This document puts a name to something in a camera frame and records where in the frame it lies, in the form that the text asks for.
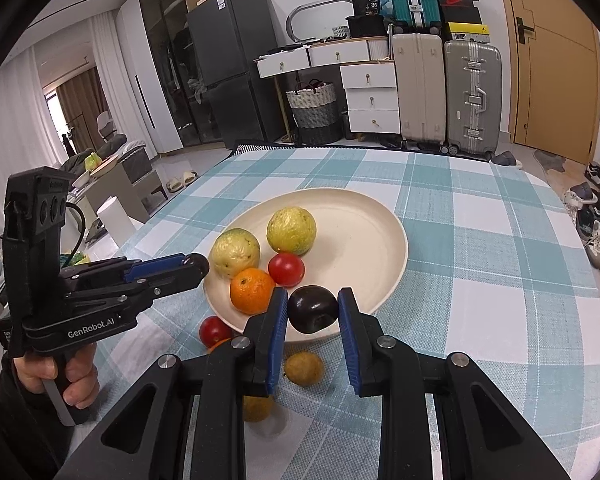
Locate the woven laundry basket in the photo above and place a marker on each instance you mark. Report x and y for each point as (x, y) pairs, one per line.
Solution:
(312, 110)

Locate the white sheer curtain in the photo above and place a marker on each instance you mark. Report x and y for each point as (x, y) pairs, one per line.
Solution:
(107, 75)
(10, 135)

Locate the red tomato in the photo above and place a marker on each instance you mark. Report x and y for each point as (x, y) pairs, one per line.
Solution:
(286, 269)
(214, 330)

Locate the dark grey refrigerator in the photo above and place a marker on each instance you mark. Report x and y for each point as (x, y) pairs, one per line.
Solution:
(235, 75)

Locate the dark purple plum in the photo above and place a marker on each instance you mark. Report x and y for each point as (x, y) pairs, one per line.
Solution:
(312, 309)

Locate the brown longan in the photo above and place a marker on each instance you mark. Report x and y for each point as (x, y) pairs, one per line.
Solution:
(259, 407)
(304, 369)

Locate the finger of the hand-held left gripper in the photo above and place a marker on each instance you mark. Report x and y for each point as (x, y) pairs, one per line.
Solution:
(180, 280)
(152, 266)

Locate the white dressing table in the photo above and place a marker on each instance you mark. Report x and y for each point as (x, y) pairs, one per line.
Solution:
(330, 52)

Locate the yellow guava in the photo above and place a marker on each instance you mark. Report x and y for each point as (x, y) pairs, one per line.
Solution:
(234, 254)

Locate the teal checkered tablecloth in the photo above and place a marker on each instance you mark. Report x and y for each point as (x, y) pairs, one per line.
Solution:
(480, 285)

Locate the grey slipper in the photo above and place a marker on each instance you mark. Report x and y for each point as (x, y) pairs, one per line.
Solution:
(505, 159)

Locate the plain black shoe box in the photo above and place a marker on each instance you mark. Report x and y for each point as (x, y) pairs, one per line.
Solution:
(461, 16)

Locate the white drawer chest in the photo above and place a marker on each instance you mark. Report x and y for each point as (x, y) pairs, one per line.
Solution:
(370, 100)

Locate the person's left forearm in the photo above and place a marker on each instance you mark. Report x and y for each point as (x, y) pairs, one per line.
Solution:
(25, 435)

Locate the brown curtain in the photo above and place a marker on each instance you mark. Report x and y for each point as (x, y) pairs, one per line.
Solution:
(80, 105)

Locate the black and white patterned rug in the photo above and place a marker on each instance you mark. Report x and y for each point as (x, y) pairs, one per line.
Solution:
(255, 147)

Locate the white office chair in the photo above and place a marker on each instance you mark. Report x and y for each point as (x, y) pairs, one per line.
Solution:
(106, 125)

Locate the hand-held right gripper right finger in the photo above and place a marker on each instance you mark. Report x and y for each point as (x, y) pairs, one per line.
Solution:
(347, 340)

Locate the beige slipper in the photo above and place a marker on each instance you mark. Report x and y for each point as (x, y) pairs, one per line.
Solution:
(175, 184)
(189, 177)

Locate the beige suitcase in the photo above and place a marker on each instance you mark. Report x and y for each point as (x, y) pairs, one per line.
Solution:
(417, 90)

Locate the dark glass-door cabinet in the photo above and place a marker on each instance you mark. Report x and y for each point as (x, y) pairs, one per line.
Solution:
(165, 60)

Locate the grey striped bowl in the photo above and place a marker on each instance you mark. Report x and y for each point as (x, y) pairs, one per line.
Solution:
(340, 31)

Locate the green guava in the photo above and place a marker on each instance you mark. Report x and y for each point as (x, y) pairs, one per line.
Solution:
(291, 231)

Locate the silver suitcase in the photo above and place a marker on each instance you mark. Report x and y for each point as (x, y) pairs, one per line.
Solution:
(460, 100)

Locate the black shoe box red logo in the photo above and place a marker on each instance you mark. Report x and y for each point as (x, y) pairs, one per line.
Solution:
(457, 1)

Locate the oval mirror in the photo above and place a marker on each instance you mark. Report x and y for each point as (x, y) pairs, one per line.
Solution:
(320, 22)

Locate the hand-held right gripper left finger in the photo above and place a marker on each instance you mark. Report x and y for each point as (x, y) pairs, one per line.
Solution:
(279, 340)

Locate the orange mandarin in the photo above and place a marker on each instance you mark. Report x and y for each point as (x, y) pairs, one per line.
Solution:
(219, 345)
(250, 291)

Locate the white cylindrical appliance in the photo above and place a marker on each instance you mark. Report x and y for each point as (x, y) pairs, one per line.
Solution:
(112, 217)

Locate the pile of sneakers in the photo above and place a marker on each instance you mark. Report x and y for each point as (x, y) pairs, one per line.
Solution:
(595, 230)

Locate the grey sofa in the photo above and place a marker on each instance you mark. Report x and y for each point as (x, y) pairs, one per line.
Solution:
(125, 152)

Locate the black printed bag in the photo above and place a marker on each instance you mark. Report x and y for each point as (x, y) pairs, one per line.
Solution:
(366, 3)

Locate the white wardrobe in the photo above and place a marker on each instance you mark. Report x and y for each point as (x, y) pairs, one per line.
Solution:
(135, 75)

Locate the cream round plate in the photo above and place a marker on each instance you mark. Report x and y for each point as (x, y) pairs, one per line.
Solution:
(355, 240)

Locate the wooden door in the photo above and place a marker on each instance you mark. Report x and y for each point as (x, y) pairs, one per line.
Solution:
(555, 85)

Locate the grey coffee table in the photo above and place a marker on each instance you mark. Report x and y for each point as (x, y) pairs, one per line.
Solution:
(140, 185)

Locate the grey doormat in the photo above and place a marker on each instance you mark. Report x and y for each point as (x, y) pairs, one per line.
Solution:
(550, 160)

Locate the person's left hand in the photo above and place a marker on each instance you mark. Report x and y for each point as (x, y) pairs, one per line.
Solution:
(82, 375)

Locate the black storage box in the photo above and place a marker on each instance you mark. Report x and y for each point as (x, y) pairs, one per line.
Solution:
(365, 26)

